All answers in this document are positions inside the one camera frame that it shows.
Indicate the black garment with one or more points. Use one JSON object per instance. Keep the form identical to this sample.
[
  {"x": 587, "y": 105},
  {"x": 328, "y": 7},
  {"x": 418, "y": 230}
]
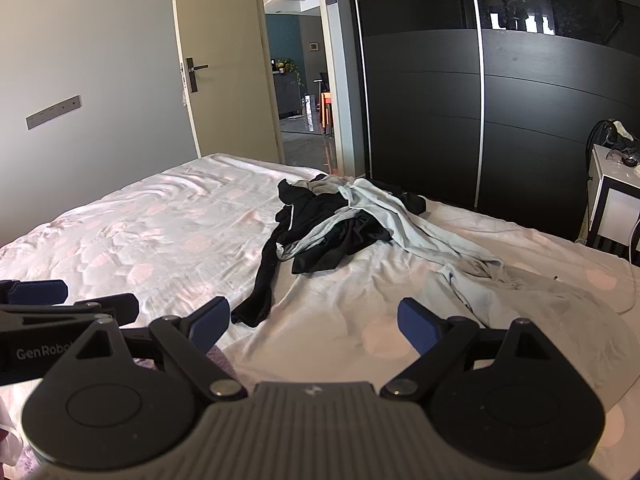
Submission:
[{"x": 415, "y": 204}]

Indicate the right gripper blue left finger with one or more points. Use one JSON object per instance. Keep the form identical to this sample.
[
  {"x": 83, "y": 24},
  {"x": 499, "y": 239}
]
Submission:
[{"x": 184, "y": 343}]

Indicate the beige bedroom door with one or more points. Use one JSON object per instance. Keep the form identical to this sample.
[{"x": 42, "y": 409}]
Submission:
[{"x": 235, "y": 109}]

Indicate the grey wall switch panel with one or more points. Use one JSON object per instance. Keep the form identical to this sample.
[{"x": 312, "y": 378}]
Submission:
[{"x": 54, "y": 111}]

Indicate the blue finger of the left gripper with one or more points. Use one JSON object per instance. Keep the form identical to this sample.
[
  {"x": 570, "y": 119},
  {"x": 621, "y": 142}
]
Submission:
[
  {"x": 32, "y": 293},
  {"x": 124, "y": 308}
]

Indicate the grey black raglan shirt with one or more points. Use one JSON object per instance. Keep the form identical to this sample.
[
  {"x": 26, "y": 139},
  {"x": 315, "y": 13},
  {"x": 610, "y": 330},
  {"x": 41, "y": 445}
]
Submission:
[{"x": 316, "y": 229}]

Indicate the pink dotted bed sheet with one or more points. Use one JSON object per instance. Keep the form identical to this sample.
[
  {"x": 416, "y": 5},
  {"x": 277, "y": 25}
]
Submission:
[{"x": 196, "y": 231}]

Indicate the orange chair in hallway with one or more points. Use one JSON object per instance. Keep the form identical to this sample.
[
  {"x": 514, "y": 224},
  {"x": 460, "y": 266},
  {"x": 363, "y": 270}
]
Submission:
[{"x": 326, "y": 115}]

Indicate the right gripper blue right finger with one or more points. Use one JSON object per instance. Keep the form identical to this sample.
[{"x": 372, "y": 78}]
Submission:
[{"x": 440, "y": 342}]

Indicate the light blue shirt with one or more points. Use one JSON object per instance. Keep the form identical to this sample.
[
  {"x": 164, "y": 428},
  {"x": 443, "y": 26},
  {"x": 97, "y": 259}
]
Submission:
[{"x": 466, "y": 276}]

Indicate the white bedside table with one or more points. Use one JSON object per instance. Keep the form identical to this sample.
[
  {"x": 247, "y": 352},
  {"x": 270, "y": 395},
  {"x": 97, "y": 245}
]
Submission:
[{"x": 611, "y": 222}]

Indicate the black sliding wardrobe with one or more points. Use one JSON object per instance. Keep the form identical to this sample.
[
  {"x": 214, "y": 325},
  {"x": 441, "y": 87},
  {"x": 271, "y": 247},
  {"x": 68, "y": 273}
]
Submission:
[{"x": 487, "y": 104}]

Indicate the black door handle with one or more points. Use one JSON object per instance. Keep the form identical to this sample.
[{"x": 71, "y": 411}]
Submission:
[{"x": 192, "y": 72}]

